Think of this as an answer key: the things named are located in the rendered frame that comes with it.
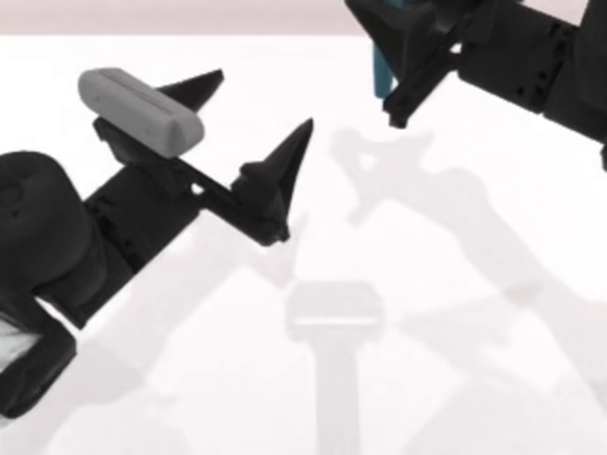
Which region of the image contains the teal blue bar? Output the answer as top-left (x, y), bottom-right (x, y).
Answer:
top-left (373, 44), bottom-right (397, 100)

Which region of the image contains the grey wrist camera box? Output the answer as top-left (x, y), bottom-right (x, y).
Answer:
top-left (77, 67), bottom-right (206, 158)

